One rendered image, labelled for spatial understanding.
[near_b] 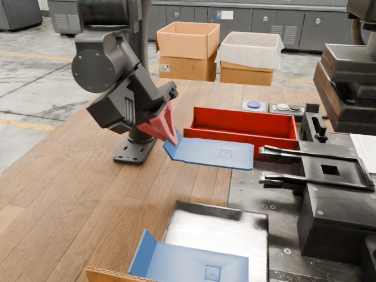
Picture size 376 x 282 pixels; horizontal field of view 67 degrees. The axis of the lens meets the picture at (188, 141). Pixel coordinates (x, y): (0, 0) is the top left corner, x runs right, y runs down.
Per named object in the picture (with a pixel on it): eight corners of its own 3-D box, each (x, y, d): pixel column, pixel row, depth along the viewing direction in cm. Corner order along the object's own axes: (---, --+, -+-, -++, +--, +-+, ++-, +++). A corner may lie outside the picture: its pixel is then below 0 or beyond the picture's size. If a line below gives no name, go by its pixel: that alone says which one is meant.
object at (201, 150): (173, 137, 56) (173, 125, 54) (253, 146, 53) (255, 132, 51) (163, 159, 50) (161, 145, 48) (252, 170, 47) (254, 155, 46)
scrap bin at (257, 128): (193, 126, 78) (193, 106, 74) (288, 136, 73) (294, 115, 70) (183, 150, 68) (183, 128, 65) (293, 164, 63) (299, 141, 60)
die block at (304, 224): (290, 174, 60) (297, 144, 56) (341, 181, 58) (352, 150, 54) (300, 255, 44) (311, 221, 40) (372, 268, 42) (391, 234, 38)
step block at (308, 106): (299, 133, 74) (306, 101, 69) (310, 134, 74) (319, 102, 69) (301, 146, 69) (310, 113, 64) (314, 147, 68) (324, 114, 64)
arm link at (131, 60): (138, 74, 42) (109, 31, 40) (108, 93, 44) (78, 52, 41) (146, 63, 48) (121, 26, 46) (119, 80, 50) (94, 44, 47)
